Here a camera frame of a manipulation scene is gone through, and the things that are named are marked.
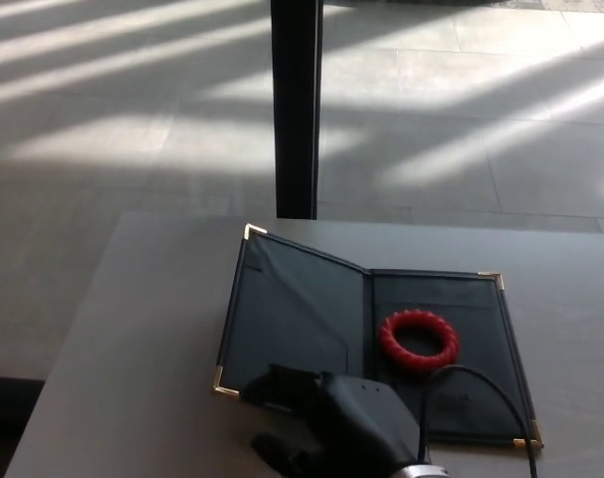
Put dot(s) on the black vertical pillar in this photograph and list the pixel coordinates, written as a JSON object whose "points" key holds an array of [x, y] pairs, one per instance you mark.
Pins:
{"points": [[295, 104]]}

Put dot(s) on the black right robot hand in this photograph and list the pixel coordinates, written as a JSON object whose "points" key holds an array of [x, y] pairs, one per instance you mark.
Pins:
{"points": [[361, 423]]}

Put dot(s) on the black USC diary folder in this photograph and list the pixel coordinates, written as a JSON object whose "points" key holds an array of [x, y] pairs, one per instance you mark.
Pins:
{"points": [[301, 318]]}

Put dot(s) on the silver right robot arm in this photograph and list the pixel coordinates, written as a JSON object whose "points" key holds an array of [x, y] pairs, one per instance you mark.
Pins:
{"points": [[421, 470]]}

